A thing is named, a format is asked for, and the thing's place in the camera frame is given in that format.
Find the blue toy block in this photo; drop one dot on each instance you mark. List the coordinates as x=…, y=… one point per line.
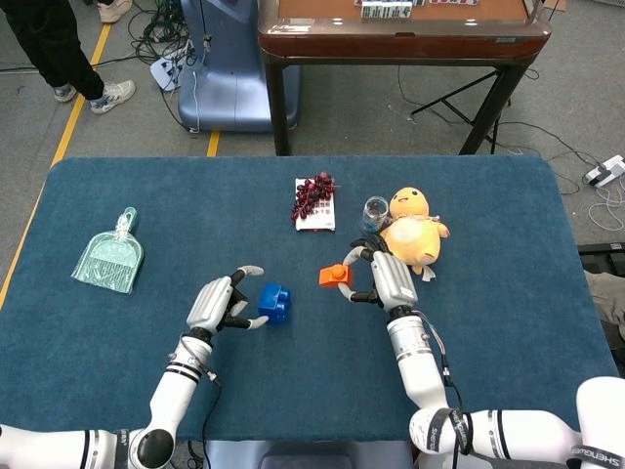
x=273, y=303

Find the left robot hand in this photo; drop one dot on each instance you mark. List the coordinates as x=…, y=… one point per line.
x=210, y=305

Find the mahjong tile row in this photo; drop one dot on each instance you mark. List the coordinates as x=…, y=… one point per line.
x=386, y=10

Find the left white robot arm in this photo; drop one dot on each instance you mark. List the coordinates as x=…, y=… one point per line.
x=171, y=396

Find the blue felt table cover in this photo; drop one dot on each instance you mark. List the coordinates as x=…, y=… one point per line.
x=146, y=195

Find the white red card box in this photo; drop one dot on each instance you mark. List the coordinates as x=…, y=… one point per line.
x=322, y=217

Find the clear glass jar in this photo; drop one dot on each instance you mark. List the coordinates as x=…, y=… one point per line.
x=373, y=212

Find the beige fabric bundle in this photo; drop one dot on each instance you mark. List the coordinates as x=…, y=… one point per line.
x=608, y=293

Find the white power strip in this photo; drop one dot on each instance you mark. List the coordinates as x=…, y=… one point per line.
x=605, y=172
x=166, y=71

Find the grey blue robot torso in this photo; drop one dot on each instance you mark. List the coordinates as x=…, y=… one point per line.
x=307, y=456

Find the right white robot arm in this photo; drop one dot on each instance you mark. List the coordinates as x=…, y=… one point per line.
x=420, y=371

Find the brown mahjong table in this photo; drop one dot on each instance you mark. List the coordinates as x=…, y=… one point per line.
x=405, y=44

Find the yellow plush toy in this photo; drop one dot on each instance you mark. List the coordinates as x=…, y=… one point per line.
x=412, y=234

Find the black metal frame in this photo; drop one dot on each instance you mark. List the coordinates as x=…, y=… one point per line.
x=603, y=251

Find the orange toy block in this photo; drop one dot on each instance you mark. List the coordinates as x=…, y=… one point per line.
x=334, y=276

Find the person in black clothes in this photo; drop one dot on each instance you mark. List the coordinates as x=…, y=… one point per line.
x=49, y=44

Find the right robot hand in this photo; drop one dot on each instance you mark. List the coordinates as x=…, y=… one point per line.
x=393, y=281

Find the red grape bunch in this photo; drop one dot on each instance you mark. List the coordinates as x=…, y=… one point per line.
x=307, y=195

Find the light blue robot base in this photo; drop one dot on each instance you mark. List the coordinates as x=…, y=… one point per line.
x=229, y=73

